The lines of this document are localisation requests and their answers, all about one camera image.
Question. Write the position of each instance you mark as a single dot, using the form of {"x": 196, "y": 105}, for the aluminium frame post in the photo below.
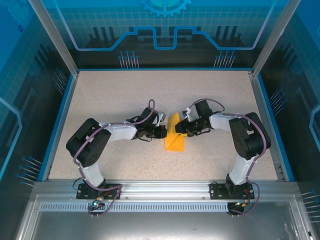
{"x": 273, "y": 37}
{"x": 57, "y": 37}

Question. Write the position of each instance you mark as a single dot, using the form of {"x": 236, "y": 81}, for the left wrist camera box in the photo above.
{"x": 163, "y": 116}

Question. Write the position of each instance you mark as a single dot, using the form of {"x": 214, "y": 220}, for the grey metal tray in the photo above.
{"x": 160, "y": 225}

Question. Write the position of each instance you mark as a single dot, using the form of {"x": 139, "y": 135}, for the aluminium side rail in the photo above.
{"x": 267, "y": 125}

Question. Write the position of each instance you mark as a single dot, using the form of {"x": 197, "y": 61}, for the aluminium mounting rail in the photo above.
{"x": 165, "y": 190}

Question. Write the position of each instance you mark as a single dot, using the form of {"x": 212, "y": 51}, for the yellow paper sheet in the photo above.
{"x": 178, "y": 145}

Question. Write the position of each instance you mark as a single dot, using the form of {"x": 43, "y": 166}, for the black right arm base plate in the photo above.
{"x": 217, "y": 191}

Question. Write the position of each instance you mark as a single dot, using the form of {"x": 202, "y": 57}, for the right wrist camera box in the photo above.
{"x": 186, "y": 115}

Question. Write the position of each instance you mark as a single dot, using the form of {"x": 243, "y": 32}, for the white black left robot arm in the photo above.
{"x": 87, "y": 147}

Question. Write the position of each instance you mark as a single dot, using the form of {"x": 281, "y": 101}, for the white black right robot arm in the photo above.
{"x": 247, "y": 140}

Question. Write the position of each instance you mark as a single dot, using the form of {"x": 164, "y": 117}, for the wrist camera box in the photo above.
{"x": 163, "y": 116}
{"x": 186, "y": 115}

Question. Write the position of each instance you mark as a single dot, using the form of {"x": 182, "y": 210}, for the blue table edge frame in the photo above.
{"x": 58, "y": 125}

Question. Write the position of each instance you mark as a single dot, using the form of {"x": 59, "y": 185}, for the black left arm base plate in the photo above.
{"x": 86, "y": 193}

